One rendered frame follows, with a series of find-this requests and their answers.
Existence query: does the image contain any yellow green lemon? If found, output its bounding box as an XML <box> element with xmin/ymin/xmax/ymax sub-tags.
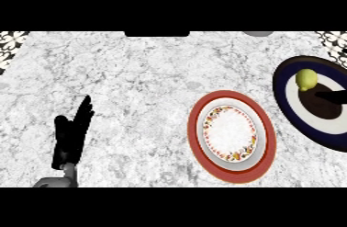
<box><xmin>294</xmin><ymin>68</ymin><xmax>320</xmax><ymax>93</ymax></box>

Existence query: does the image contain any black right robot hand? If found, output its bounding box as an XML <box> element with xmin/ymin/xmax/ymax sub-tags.
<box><xmin>313</xmin><ymin>89</ymin><xmax>347</xmax><ymax>105</ymax></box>

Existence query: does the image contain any navy rimmed brown centre plate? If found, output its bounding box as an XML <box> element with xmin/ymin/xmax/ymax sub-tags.
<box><xmin>272</xmin><ymin>54</ymin><xmax>347</xmax><ymax>153</ymax></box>

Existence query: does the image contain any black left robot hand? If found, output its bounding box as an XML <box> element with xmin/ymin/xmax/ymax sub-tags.
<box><xmin>50</xmin><ymin>94</ymin><xmax>96</xmax><ymax>171</ymax></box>

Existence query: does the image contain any grey round object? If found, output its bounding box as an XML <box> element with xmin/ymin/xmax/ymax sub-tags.
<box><xmin>242</xmin><ymin>30</ymin><xmax>275</xmax><ymax>39</ymax></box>

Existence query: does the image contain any red rimmed floral plate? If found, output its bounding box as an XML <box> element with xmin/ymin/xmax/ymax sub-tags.
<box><xmin>186</xmin><ymin>89</ymin><xmax>278</xmax><ymax>185</ymax></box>

